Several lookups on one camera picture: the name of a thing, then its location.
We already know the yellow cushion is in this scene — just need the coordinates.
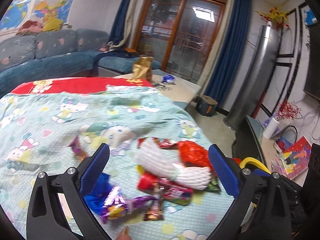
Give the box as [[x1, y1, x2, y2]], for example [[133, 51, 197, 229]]
[[43, 17, 63, 31]]

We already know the blue crumpled wrapper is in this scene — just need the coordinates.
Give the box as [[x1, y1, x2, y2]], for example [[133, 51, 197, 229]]
[[162, 75, 176, 84]]

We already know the wooden glass sliding door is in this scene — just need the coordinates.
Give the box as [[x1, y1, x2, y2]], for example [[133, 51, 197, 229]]
[[132, 0, 226, 83]]

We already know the blue curtain right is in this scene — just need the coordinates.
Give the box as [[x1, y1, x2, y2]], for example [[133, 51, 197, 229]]
[[204, 0, 252, 107]]

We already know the gold paper bag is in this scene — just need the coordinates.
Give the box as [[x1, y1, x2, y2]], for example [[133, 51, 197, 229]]
[[132, 55, 153, 82]]

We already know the white paper roll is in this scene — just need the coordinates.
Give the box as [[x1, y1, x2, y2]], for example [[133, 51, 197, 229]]
[[263, 117, 279, 140]]

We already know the yellow rim trash bin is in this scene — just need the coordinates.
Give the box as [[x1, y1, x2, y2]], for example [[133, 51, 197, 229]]
[[239, 157, 271, 174]]

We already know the yellow flower decoration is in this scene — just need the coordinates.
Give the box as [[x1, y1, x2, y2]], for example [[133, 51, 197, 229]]
[[256, 7, 290, 30]]

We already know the red snack packet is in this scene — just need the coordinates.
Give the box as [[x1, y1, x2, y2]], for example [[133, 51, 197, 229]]
[[137, 172, 193, 205]]

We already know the brown small wrapper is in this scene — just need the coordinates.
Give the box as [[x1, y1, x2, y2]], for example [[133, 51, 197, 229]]
[[144, 197, 163, 221]]

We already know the blue curtain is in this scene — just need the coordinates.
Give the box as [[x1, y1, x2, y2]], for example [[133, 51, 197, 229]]
[[109, 0, 131, 45], [204, 0, 252, 107]]

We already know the China map poster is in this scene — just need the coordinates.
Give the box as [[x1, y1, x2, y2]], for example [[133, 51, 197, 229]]
[[30, 0, 73, 27]]

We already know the purple candy wrapper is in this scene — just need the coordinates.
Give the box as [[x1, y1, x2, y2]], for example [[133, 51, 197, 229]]
[[100, 186, 159, 224]]

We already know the red berry decoration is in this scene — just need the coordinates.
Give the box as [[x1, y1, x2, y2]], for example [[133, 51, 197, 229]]
[[275, 100, 300, 121]]

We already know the wall mounted television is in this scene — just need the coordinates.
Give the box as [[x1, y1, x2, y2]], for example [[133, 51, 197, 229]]
[[304, 24, 320, 101]]

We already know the dark red snack wrapper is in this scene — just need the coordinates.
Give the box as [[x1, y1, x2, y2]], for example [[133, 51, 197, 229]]
[[137, 137, 177, 149]]

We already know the red blanket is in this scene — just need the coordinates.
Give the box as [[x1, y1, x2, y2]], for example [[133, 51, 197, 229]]
[[11, 77, 153, 94]]

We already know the TV cabinet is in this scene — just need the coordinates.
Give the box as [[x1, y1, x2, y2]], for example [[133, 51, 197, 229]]
[[231, 114, 313, 188]]

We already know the world map poster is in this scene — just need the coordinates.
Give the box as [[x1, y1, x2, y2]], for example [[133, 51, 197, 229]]
[[1, 0, 32, 34]]

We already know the Hello Kitty green bedsheet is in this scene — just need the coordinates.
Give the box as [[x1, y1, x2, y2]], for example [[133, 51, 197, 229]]
[[1, 86, 233, 239]]

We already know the silver tower air conditioner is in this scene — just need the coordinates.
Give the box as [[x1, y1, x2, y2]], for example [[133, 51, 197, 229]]
[[223, 25, 280, 131]]

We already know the blue plastic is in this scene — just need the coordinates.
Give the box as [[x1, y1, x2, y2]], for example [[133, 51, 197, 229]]
[[84, 173, 113, 216]]

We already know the white foam fruit net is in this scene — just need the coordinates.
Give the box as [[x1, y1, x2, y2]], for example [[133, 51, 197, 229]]
[[136, 138, 212, 191]]

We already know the blue curtain left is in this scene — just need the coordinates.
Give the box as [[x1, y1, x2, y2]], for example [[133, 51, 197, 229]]
[[109, 0, 131, 45]]

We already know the blue sofa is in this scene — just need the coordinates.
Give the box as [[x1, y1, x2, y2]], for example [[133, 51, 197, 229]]
[[0, 28, 162, 98]]

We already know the coffee table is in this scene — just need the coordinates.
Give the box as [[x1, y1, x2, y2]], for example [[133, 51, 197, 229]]
[[113, 69, 201, 109]]

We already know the person left hand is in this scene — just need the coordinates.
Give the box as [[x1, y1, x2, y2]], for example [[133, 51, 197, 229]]
[[116, 226, 132, 240]]

